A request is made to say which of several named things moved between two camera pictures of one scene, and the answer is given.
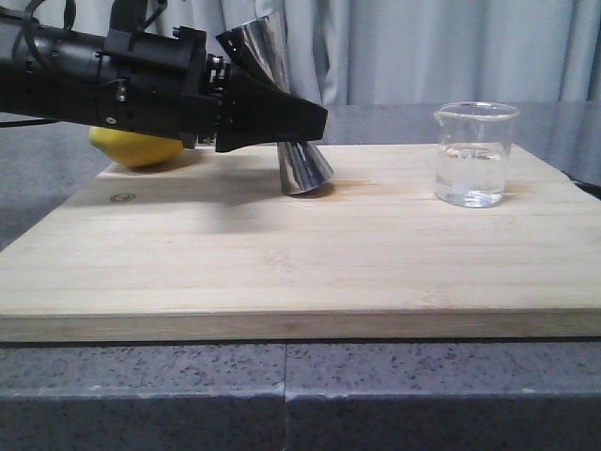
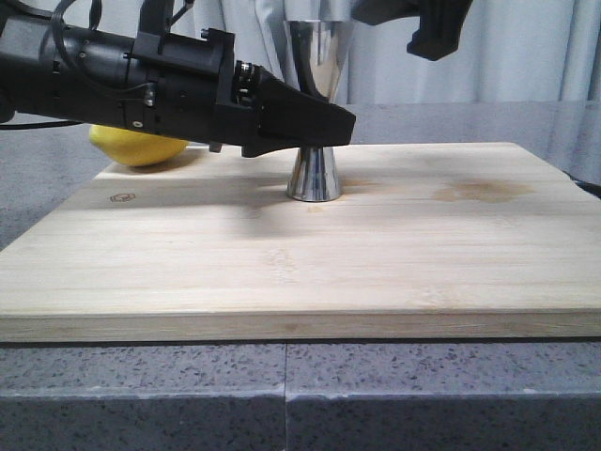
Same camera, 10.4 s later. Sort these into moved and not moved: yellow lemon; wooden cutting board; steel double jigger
Moved: steel double jigger
Not moved: wooden cutting board; yellow lemon
